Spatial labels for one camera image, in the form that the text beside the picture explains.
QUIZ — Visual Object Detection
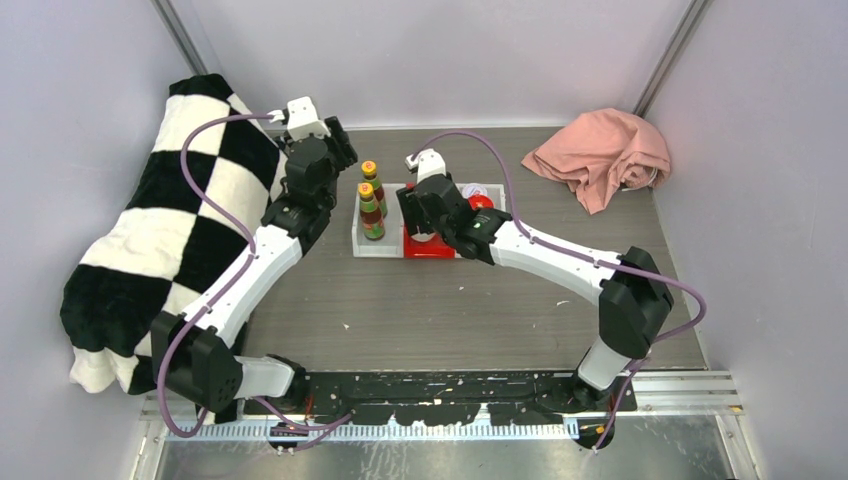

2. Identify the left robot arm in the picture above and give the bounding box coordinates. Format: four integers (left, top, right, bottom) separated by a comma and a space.
151, 112, 358, 414

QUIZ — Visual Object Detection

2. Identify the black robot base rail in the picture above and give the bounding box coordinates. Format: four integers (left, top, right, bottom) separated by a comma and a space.
269, 370, 637, 426

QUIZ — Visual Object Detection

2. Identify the pink cloth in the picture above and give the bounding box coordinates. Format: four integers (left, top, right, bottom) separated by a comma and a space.
521, 108, 672, 215

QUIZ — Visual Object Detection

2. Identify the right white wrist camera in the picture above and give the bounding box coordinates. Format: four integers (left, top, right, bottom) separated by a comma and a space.
404, 148, 447, 183

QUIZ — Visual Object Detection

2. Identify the right white plastic bin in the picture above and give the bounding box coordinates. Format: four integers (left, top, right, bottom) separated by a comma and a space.
458, 183, 512, 221

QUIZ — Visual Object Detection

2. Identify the black white checkered blanket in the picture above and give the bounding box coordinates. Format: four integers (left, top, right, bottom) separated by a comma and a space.
59, 74, 286, 395

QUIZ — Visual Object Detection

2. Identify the white lid brown sauce jar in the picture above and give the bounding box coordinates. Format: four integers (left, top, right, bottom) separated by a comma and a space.
462, 183, 488, 198

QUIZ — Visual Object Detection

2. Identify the black lid white seasoning jar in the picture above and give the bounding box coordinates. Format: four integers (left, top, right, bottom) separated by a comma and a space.
410, 233, 435, 243

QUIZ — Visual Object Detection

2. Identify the yellow cap sauce bottle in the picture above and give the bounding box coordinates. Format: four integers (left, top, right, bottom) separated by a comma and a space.
361, 160, 388, 217
357, 182, 385, 241

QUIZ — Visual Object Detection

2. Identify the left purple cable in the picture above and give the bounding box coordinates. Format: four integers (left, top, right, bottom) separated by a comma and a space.
156, 112, 352, 453

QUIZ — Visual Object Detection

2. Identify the purple cable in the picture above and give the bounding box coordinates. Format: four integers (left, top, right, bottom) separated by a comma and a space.
410, 130, 709, 452
156, 112, 352, 453

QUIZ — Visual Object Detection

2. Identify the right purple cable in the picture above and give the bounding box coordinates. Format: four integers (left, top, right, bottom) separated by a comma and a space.
410, 130, 709, 452

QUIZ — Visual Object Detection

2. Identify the white plastic bin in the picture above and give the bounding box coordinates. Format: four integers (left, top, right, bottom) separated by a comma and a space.
351, 183, 405, 258
458, 183, 512, 221

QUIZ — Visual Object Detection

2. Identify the left white plastic bin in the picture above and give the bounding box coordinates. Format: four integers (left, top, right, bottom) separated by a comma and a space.
351, 183, 405, 258

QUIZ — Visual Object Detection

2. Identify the red lid chili sauce jar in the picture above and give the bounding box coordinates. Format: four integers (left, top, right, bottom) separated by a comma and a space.
468, 194, 495, 210

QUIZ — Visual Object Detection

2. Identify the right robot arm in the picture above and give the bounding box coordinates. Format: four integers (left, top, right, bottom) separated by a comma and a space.
396, 174, 674, 411

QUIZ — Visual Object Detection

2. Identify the red plastic bin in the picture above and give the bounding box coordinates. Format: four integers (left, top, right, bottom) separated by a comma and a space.
402, 213, 459, 259

